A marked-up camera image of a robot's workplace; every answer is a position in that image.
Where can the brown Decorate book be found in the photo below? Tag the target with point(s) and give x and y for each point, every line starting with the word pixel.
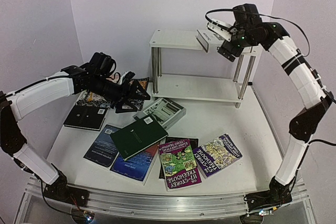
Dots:
pixel 209 40

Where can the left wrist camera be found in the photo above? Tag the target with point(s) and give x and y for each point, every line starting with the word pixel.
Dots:
pixel 126 77

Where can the patterned placemat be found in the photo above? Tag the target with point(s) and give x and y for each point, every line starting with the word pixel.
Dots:
pixel 87 98

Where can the white two-tier shelf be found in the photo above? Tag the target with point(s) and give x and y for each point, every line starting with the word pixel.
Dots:
pixel 181 69

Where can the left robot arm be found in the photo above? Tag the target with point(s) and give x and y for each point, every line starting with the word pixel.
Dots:
pixel 92 76

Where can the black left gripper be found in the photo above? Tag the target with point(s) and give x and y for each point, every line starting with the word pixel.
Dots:
pixel 125 92

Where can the blue orange paperback book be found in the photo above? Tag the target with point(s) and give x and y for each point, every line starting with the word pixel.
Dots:
pixel 138 167

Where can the black notebook with barcode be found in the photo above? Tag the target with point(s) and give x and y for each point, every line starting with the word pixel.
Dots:
pixel 86 117

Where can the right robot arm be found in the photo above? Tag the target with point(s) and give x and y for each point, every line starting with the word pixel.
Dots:
pixel 249 30

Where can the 52-Storey Treehouse book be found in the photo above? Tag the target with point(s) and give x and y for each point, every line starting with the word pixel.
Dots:
pixel 216 155

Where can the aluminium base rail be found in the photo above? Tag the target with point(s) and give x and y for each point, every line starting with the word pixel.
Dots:
pixel 159 207

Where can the grey photo cover book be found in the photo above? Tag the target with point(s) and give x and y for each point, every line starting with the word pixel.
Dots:
pixel 165 111

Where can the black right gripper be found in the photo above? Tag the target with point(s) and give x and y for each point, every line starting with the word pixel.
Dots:
pixel 230 48

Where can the dark blue paperback book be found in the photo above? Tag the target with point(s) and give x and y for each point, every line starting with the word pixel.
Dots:
pixel 103 151

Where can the dark green hardcover book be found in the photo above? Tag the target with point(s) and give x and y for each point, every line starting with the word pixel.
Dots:
pixel 138 136

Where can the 117-Storey Treehouse book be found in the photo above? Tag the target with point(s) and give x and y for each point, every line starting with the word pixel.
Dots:
pixel 179 165

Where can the black paperback book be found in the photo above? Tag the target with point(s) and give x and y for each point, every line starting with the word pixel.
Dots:
pixel 193 143

